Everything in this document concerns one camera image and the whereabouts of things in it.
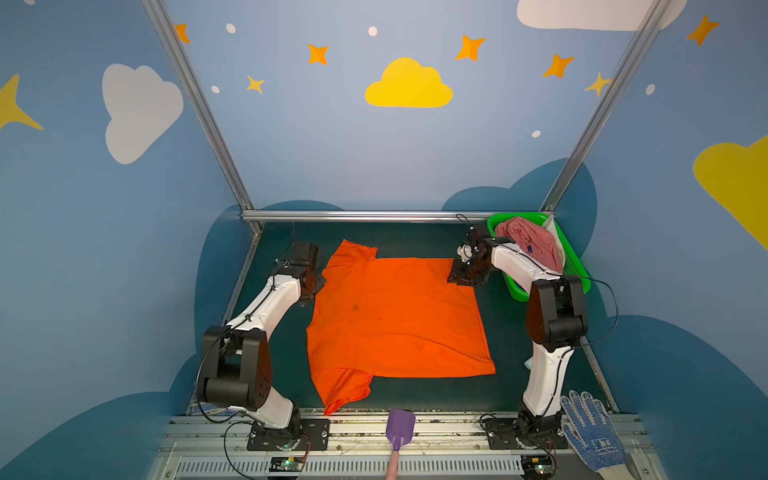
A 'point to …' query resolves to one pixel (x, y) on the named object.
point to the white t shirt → (551, 227)
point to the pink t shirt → (531, 241)
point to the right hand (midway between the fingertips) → (455, 277)
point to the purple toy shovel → (400, 428)
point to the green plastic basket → (572, 265)
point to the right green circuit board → (537, 466)
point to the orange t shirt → (379, 317)
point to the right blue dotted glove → (594, 434)
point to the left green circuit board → (286, 464)
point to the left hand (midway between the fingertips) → (320, 285)
